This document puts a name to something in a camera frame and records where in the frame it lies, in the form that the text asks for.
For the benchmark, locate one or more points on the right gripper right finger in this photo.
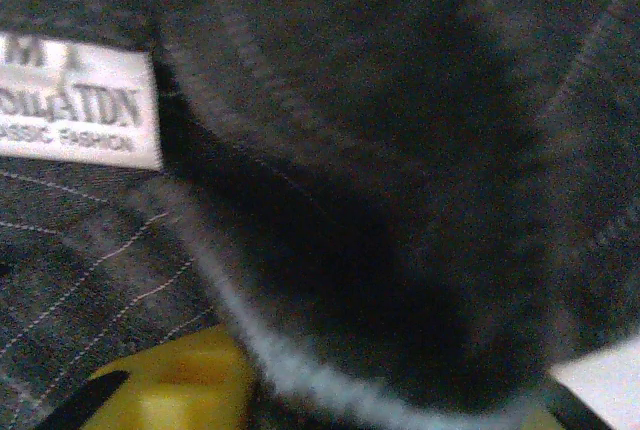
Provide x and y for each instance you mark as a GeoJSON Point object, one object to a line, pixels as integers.
{"type": "Point", "coordinates": [575, 410]}

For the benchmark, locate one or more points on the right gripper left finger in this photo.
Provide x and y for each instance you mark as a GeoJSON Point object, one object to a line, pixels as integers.
{"type": "Point", "coordinates": [190, 390]}

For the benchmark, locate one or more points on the black shorts garment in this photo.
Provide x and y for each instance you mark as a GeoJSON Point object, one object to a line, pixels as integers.
{"type": "Point", "coordinates": [350, 150]}

